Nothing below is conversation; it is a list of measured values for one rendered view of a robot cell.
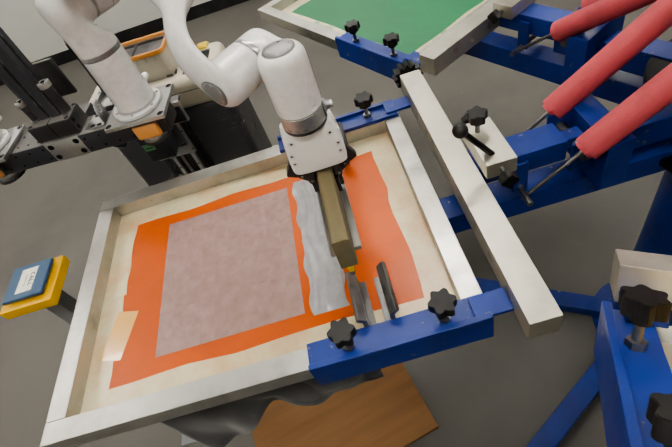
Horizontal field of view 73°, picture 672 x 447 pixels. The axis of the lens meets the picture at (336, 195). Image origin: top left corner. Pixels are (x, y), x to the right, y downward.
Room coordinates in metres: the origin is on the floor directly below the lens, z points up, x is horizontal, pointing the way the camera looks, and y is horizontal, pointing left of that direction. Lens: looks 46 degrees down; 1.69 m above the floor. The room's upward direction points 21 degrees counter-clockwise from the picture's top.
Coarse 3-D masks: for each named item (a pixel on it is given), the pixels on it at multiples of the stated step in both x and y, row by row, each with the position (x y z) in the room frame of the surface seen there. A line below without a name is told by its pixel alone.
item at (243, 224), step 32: (352, 160) 0.80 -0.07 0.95; (256, 192) 0.82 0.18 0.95; (288, 192) 0.78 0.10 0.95; (352, 192) 0.70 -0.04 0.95; (384, 192) 0.67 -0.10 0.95; (160, 224) 0.83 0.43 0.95; (192, 224) 0.79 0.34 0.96; (224, 224) 0.75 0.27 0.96; (256, 224) 0.72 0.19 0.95; (288, 224) 0.68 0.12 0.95; (160, 256) 0.73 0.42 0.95; (192, 256) 0.70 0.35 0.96; (224, 256) 0.66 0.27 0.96; (128, 288) 0.67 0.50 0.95
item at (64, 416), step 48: (144, 192) 0.93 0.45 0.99; (192, 192) 0.90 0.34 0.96; (432, 192) 0.59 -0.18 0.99; (96, 240) 0.82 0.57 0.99; (96, 288) 0.68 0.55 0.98; (480, 288) 0.36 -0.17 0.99; (192, 384) 0.38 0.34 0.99; (240, 384) 0.35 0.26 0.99; (288, 384) 0.34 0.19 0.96; (48, 432) 0.40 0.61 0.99; (96, 432) 0.37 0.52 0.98
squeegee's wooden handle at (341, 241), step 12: (324, 168) 0.61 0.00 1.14; (324, 180) 0.58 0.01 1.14; (324, 192) 0.55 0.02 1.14; (336, 192) 0.55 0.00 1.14; (324, 204) 0.53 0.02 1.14; (336, 204) 0.52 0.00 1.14; (336, 216) 0.49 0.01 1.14; (336, 228) 0.47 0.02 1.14; (348, 228) 0.50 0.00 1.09; (336, 240) 0.45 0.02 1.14; (348, 240) 0.44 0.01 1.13; (336, 252) 0.44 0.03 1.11; (348, 252) 0.44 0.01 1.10; (348, 264) 0.44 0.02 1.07
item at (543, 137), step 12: (528, 132) 0.60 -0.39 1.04; (540, 132) 0.59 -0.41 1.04; (552, 132) 0.58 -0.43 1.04; (516, 144) 0.59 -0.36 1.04; (528, 144) 0.57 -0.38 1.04; (540, 144) 0.56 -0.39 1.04; (552, 144) 0.55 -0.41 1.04; (564, 144) 0.55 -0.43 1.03; (528, 156) 0.55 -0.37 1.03; (540, 156) 0.55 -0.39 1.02; (552, 156) 0.55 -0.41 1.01; (564, 156) 0.55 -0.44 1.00; (492, 180) 0.56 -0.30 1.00
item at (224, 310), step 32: (384, 224) 0.59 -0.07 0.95; (256, 256) 0.63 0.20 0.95; (288, 256) 0.60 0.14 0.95; (384, 256) 0.51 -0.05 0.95; (160, 288) 0.64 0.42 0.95; (192, 288) 0.61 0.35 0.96; (224, 288) 0.58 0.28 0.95; (256, 288) 0.55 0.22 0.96; (288, 288) 0.52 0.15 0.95; (416, 288) 0.42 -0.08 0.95; (160, 320) 0.56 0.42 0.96; (192, 320) 0.53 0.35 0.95; (224, 320) 0.51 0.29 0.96; (256, 320) 0.48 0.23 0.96; (288, 320) 0.46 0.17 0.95; (320, 320) 0.43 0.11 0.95; (128, 352) 0.52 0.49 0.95; (160, 352) 0.49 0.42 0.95; (192, 352) 0.47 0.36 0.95; (224, 352) 0.44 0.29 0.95
